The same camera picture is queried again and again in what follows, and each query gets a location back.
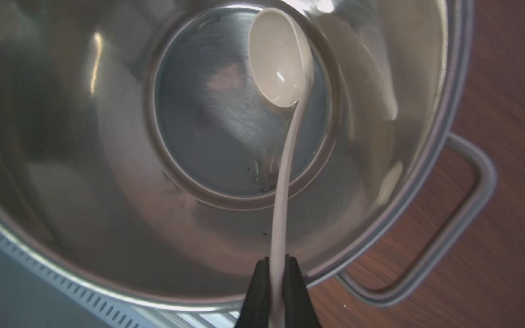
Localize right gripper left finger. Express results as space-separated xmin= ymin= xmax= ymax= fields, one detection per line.
xmin=235 ymin=258 xmax=271 ymax=328

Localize stainless steel pot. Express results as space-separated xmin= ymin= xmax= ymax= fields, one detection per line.
xmin=1 ymin=1 xmax=497 ymax=312

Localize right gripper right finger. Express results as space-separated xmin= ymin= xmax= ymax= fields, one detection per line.
xmin=284 ymin=255 xmax=322 ymax=328

